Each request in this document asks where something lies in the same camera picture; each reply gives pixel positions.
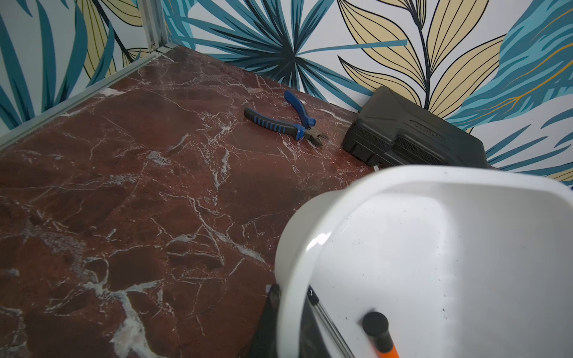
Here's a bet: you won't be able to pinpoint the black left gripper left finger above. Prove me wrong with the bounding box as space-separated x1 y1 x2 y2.
246 284 281 358

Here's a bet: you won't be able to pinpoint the aluminium frame post left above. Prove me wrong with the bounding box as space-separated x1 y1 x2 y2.
137 0 169 50

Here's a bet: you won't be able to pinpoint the slim black orange screwdriver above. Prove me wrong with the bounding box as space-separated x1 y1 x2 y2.
362 312 399 358

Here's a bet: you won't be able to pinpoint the black yellow screwdriver in box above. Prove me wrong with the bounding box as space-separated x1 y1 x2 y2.
307 286 355 358

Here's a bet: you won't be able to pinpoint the blue black cutting pliers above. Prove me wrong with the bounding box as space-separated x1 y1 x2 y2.
244 90 330 147

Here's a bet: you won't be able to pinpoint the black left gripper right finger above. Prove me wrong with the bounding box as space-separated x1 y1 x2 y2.
299 297 331 358

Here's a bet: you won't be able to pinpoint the black plastic tool case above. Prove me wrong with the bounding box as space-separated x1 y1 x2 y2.
342 86 489 169

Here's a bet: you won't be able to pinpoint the white plastic storage box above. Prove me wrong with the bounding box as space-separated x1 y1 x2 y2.
275 166 572 357

